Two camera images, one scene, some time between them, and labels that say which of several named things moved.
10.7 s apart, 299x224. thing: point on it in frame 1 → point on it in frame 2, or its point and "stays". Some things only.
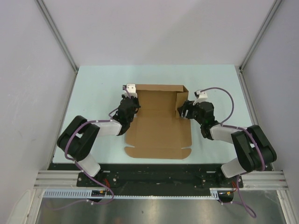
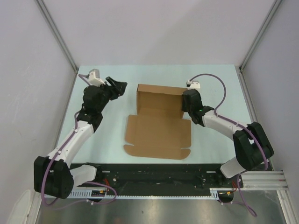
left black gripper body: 135,105 → 107,94
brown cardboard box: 157,130 stays
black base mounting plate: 154,175 stays
